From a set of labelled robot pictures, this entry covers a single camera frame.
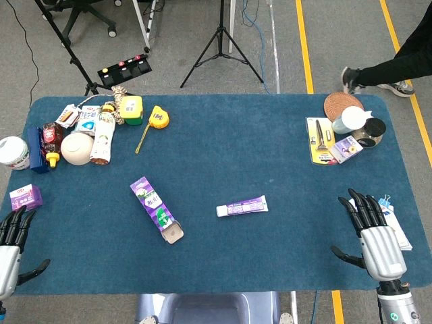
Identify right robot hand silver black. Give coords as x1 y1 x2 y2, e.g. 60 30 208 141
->
329 188 408 283

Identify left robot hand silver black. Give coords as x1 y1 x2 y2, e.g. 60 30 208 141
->
0 205 51 301

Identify purple white toothpaste tube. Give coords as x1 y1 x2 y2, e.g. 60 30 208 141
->
216 194 269 218

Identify purple milk carton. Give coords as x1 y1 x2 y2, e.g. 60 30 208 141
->
130 175 185 244

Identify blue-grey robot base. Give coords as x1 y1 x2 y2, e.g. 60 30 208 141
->
134 292 300 324

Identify small purple cardboard box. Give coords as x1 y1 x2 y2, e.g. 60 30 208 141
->
9 184 44 213

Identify small lilac white box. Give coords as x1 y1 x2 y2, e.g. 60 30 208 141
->
329 136 365 165

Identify dark blue flat box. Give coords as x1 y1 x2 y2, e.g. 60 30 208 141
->
26 126 51 175

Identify white printed pouch bag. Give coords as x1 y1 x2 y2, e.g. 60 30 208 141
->
347 197 413 251

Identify white plastic jar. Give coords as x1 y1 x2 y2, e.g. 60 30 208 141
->
0 136 30 171

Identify glass jar black lid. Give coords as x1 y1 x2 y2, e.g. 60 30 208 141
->
350 117 387 149

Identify razor in yellow blister pack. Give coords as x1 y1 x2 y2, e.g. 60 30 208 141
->
305 116 340 166

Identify dark sauce bottle yellow cap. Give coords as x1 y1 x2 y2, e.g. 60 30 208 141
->
42 121 65 169

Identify beige bowl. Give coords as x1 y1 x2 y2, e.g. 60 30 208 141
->
60 132 95 166

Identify pale blue cup white lid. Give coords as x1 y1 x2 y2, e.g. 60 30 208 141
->
331 105 373 135

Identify brown woven coaster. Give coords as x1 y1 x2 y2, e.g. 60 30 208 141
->
323 92 365 122

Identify tea bottle white label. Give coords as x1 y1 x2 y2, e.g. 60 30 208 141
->
89 104 117 165

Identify small hot dog snack packet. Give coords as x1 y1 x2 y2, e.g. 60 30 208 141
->
55 104 80 129

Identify blue white milk packet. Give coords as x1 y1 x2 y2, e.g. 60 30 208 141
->
74 105 101 136

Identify person in black trousers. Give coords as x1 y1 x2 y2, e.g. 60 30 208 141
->
340 0 432 98

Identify blue felt table mat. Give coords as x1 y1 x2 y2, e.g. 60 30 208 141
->
0 93 427 296

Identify yellow green lidded container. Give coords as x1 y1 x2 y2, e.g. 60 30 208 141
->
119 95 144 126

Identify yellow tape measure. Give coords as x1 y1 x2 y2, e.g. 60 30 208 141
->
135 105 171 155

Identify black slanted light stand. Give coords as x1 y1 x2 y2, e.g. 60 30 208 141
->
33 0 112 97

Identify black foot pedal board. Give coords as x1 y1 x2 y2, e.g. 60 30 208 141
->
97 53 153 87

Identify black office chair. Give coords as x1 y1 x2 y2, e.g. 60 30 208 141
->
39 0 123 48

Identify braided beige rope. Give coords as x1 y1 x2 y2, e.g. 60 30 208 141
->
72 85 128 126

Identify black floor cable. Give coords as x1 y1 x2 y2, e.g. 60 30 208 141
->
5 0 41 102

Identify blue floor cable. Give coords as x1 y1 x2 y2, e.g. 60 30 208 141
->
241 0 271 95

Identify black camera tripod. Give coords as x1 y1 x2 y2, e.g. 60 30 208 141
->
180 0 265 89

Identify white frame leg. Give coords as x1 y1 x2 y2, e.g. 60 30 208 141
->
131 0 158 53

